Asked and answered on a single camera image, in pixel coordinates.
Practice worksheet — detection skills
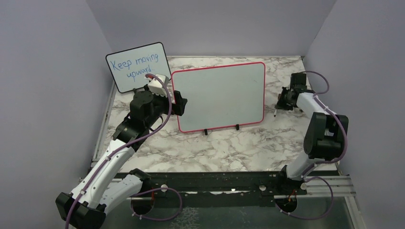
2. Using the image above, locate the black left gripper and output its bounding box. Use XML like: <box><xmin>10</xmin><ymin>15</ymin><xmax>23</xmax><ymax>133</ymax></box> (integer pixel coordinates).
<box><xmin>145</xmin><ymin>84</ymin><xmax>187</xmax><ymax>128</ymax></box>

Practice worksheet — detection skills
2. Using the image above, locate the pink framed whiteboard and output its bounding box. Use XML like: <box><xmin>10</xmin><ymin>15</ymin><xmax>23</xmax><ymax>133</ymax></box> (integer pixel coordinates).
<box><xmin>171</xmin><ymin>62</ymin><xmax>266</xmax><ymax>133</ymax></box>

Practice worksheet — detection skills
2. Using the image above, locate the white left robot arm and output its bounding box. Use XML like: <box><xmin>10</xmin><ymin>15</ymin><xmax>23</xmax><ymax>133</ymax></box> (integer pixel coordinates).
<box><xmin>55</xmin><ymin>90</ymin><xmax>187</xmax><ymax>229</ymax></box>

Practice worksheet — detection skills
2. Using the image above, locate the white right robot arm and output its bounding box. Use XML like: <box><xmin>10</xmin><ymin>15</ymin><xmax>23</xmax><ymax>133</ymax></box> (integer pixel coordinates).
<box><xmin>275</xmin><ymin>71</ymin><xmax>349</xmax><ymax>194</ymax></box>

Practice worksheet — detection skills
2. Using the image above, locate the black framed written whiteboard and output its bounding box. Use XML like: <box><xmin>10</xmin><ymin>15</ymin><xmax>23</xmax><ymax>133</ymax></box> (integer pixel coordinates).
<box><xmin>105</xmin><ymin>42</ymin><xmax>171</xmax><ymax>93</ymax></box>

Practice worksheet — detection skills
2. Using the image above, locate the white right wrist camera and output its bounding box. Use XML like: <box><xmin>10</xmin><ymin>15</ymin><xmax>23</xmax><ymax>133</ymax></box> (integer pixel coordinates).
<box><xmin>290</xmin><ymin>73</ymin><xmax>307</xmax><ymax>90</ymax></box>

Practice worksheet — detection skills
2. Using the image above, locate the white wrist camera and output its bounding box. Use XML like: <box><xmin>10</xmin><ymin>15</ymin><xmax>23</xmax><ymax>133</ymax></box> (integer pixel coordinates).
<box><xmin>146</xmin><ymin>74</ymin><xmax>169</xmax><ymax>97</ymax></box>
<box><xmin>290</xmin><ymin>73</ymin><xmax>307</xmax><ymax>90</ymax></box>

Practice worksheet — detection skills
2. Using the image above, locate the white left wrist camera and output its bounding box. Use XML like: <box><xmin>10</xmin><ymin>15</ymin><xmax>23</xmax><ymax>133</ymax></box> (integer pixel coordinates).
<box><xmin>146</xmin><ymin>74</ymin><xmax>169</xmax><ymax>97</ymax></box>

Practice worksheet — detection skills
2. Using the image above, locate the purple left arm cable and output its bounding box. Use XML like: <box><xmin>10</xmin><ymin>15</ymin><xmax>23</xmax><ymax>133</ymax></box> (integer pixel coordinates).
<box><xmin>64</xmin><ymin>73</ymin><xmax>183</xmax><ymax>229</ymax></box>

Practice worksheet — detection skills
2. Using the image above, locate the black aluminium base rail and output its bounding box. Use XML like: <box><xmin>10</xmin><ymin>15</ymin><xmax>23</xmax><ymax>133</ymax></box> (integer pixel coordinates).
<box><xmin>75</xmin><ymin>170</ymin><xmax>357</xmax><ymax>209</ymax></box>

